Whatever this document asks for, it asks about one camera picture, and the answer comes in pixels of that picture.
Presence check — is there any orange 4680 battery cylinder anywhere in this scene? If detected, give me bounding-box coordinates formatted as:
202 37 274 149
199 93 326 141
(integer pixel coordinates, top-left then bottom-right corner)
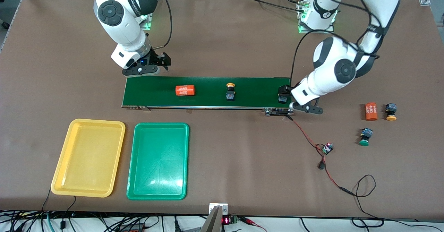
365 102 378 121
175 85 196 97

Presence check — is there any yellow push button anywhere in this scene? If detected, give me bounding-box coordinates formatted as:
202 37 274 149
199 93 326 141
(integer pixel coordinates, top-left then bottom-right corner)
386 103 398 121
225 83 236 102

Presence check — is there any green conveyor belt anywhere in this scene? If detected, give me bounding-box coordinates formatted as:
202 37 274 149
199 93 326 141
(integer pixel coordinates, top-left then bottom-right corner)
121 75 294 117

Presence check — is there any green plastic tray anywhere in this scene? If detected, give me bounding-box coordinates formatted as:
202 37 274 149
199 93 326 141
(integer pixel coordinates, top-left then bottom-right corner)
126 122 190 200

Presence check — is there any yellow plastic tray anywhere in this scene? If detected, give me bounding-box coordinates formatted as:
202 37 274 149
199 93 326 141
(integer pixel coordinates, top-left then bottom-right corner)
51 119 126 198

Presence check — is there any red clip lead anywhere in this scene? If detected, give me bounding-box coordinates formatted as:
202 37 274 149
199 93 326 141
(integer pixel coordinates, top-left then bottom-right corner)
239 217 267 232

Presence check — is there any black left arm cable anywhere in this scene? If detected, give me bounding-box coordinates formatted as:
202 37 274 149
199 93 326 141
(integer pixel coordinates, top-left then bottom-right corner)
291 0 382 87

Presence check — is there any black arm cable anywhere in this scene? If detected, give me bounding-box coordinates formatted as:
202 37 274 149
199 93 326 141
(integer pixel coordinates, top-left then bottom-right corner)
149 0 173 50
291 0 382 87

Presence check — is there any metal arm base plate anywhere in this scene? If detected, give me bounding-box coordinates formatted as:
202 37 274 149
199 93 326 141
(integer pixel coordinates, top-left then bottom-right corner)
297 0 335 34
139 13 155 31

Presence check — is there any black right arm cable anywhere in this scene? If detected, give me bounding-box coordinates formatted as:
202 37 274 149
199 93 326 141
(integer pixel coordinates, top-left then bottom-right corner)
149 0 173 50

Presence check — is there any black power cable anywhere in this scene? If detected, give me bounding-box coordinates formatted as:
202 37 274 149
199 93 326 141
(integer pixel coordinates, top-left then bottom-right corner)
239 0 306 14

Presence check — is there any looped black cable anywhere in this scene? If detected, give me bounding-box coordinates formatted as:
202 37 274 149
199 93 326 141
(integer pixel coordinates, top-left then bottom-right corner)
347 175 385 227

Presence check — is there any silver mounting bracket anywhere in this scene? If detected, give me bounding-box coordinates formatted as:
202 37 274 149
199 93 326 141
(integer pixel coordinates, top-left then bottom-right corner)
209 203 229 216

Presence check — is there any grey camera stand beam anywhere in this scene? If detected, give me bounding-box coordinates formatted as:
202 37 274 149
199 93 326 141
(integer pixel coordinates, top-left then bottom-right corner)
200 206 223 232

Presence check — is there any thin black cable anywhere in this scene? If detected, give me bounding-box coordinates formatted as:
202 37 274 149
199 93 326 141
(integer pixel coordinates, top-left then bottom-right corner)
42 189 52 213
61 196 77 227

